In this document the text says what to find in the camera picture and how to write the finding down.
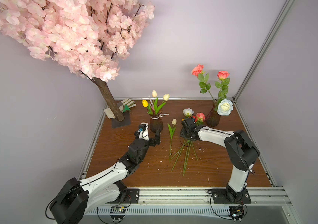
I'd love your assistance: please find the pink blossom artificial tree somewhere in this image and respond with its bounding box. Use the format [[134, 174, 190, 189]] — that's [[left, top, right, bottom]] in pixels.
[[0, 0, 155, 121]]

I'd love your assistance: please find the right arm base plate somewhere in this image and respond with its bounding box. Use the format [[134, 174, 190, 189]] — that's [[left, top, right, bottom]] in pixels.
[[208, 189, 252, 204]]

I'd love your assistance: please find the white rose large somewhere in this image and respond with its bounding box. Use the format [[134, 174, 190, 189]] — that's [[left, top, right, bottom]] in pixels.
[[217, 99, 233, 116]]

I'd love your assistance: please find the right circuit board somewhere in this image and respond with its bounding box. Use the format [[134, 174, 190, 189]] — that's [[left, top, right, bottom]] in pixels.
[[228, 205, 245, 222]]

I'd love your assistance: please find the circuit board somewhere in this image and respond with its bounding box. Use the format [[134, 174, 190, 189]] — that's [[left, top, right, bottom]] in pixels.
[[228, 205, 245, 222], [109, 206, 127, 224]]

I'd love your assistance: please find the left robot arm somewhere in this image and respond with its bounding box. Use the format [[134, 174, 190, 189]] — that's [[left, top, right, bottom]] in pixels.
[[46, 124, 160, 224]]

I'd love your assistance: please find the left red glass vase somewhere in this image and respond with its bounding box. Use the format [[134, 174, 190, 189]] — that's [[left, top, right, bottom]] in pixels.
[[149, 109, 167, 133]]

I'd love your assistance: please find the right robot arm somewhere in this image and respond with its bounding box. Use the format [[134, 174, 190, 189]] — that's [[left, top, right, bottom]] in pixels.
[[180, 118, 260, 203]]

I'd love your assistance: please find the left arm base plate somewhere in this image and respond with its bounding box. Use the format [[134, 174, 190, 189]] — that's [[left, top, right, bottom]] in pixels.
[[113, 188, 140, 204]]

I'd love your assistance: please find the pink rose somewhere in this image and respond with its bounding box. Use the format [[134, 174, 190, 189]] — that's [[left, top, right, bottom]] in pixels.
[[191, 64, 214, 100], [215, 71, 230, 104], [183, 113, 206, 176]]

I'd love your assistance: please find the left circuit board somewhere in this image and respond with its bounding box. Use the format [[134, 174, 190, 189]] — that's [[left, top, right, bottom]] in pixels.
[[109, 206, 127, 224]]

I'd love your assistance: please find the aluminium corner profile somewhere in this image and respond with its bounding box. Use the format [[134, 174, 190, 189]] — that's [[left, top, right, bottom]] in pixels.
[[233, 0, 296, 102]]

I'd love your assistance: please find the white rose small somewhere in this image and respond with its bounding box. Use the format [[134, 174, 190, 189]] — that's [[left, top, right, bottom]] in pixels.
[[183, 108, 194, 118]]

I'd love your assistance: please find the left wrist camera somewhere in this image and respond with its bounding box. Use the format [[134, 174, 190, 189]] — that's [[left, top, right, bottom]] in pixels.
[[134, 122, 149, 141]]

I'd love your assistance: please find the aluminium mounting rail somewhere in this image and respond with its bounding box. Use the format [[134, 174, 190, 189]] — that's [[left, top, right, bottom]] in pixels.
[[86, 187, 292, 217]]

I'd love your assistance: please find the cream tulip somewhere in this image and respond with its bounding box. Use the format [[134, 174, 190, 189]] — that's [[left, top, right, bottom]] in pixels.
[[154, 94, 170, 114], [152, 90, 159, 114], [168, 119, 177, 162]]

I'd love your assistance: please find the right purple glass vase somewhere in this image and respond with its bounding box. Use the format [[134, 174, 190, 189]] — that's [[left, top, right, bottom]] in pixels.
[[206, 99, 221, 127]]

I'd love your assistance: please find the red rose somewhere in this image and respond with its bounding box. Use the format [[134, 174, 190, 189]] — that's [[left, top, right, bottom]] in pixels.
[[169, 110, 202, 176]]

